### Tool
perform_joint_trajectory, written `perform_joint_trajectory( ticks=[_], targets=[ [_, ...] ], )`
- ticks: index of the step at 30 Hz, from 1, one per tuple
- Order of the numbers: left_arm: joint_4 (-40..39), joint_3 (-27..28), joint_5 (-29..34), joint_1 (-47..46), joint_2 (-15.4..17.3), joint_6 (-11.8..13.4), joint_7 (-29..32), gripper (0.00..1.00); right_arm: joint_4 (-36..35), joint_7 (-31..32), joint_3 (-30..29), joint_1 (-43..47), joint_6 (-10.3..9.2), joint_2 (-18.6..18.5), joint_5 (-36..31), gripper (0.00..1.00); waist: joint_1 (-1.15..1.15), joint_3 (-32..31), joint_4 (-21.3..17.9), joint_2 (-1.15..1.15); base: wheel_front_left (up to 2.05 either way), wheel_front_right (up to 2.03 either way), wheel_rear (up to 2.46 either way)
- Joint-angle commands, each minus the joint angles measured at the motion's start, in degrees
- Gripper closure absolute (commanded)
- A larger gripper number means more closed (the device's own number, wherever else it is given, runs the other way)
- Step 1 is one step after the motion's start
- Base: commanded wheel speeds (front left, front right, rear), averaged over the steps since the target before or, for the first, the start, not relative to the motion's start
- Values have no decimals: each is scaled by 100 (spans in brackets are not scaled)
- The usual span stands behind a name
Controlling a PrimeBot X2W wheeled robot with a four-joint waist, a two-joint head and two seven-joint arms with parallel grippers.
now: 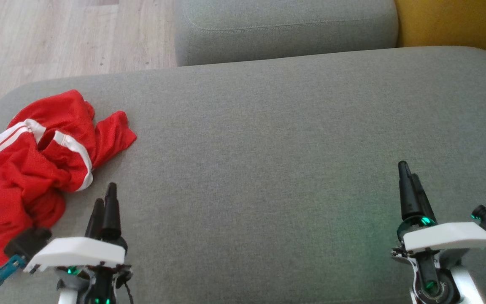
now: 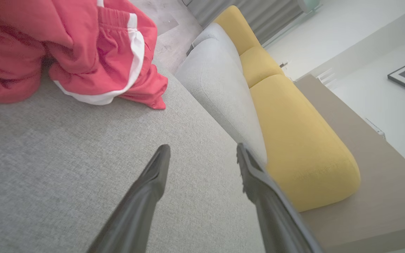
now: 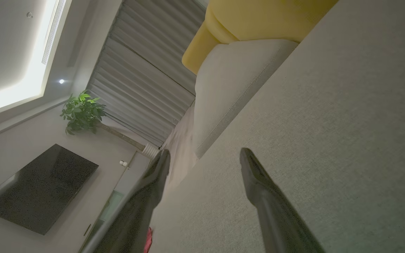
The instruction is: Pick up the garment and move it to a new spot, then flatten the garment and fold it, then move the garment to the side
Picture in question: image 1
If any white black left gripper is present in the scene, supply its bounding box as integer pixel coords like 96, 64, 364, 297
23, 182, 133, 285

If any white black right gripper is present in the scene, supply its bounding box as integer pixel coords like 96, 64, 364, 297
391, 160, 486, 265

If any red garment with striped trim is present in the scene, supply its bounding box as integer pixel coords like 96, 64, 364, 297
0, 89, 97, 267

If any yellow sofa backrest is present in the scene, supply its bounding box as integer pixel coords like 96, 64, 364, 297
394, 0, 486, 68

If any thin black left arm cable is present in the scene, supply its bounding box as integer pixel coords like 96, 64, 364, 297
119, 270, 135, 304

